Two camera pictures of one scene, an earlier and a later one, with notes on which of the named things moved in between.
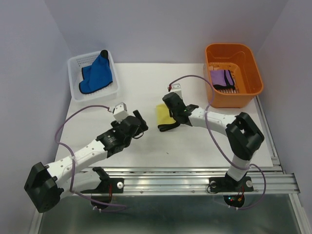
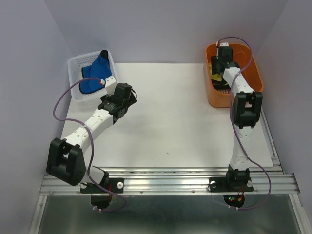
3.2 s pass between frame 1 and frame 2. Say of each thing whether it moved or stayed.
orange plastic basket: stayed
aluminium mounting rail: stayed
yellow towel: moved
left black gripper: moved
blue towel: stayed
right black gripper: moved
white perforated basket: stayed
